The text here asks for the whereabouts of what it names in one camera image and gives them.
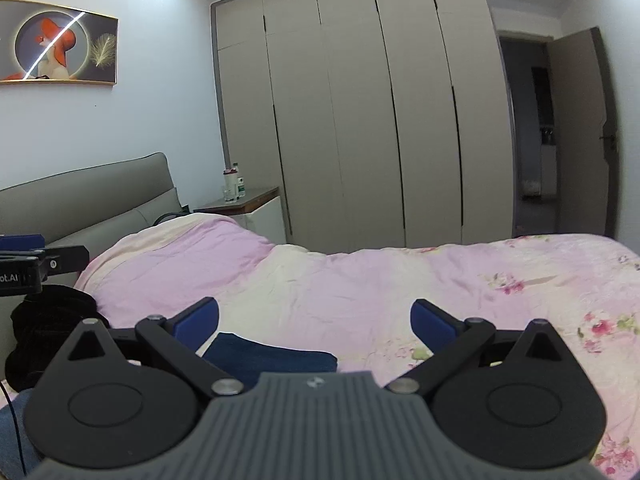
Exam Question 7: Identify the blue denim pants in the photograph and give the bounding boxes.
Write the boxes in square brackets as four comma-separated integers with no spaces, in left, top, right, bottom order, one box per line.
[202,332,338,386]

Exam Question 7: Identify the beige room door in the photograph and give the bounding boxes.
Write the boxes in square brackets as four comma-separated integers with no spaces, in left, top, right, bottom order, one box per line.
[545,26,621,238]

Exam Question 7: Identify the black cloth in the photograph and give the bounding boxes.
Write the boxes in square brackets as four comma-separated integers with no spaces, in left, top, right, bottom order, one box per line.
[5,285,111,393]

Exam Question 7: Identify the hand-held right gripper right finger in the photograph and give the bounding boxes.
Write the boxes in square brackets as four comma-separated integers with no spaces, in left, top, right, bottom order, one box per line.
[384,298,566,395]

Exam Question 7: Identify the grey padded headboard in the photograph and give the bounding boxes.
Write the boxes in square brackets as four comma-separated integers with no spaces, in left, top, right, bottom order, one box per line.
[0,152,183,361]

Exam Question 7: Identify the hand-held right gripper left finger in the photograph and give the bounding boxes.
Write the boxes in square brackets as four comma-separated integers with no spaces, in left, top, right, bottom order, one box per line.
[67,296,246,396]

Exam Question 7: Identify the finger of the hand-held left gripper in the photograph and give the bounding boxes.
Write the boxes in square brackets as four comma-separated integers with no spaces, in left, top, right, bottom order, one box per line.
[30,246,90,276]
[0,233,45,252]

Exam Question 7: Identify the beige wardrobe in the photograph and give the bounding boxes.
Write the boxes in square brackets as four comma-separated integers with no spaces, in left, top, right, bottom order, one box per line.
[210,0,516,251]

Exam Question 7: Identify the white wooden-top nightstand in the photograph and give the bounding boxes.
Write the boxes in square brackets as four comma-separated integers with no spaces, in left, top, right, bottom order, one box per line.
[192,186,288,245]

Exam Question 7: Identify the black cable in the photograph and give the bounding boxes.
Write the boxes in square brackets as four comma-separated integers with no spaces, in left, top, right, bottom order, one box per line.
[0,380,29,477]

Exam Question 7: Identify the framed wall picture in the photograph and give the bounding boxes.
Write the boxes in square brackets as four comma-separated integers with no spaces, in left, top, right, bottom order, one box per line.
[0,0,120,86]

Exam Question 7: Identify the blue cloth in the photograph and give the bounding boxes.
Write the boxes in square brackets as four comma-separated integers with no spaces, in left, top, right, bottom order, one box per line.
[0,392,43,480]

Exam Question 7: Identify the pink floral quilt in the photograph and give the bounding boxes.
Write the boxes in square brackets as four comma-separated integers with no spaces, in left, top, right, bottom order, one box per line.
[75,212,640,480]

